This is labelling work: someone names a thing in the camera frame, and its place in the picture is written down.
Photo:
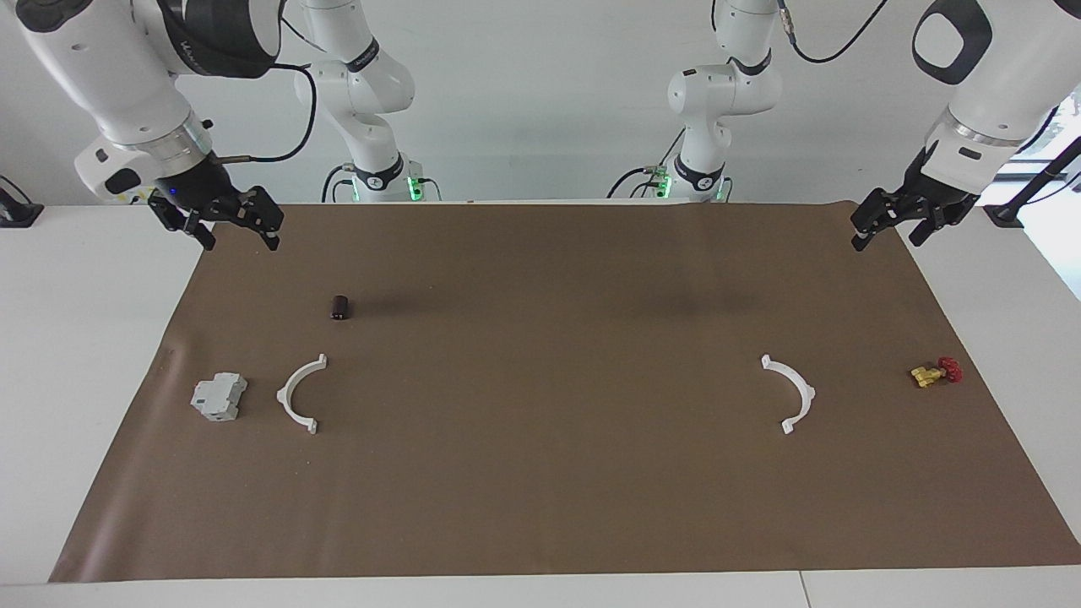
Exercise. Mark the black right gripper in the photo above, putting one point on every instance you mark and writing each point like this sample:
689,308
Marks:
211,192

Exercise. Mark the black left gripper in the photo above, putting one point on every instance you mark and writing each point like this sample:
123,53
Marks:
929,198

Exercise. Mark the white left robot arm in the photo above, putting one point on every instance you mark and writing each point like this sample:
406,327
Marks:
996,93

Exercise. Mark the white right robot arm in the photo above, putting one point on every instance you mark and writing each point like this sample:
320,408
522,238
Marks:
110,76

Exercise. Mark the black stand with pole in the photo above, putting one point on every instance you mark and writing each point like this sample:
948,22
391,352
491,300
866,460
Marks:
1009,215

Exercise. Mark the small black block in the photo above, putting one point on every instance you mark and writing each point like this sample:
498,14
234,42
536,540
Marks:
340,307

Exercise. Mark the grey circuit breaker block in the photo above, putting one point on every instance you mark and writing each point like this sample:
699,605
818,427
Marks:
218,397

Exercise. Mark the brown paper table mat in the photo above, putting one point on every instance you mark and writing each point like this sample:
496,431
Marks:
540,473

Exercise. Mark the black table clamp mount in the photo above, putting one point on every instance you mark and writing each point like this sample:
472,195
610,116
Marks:
17,213

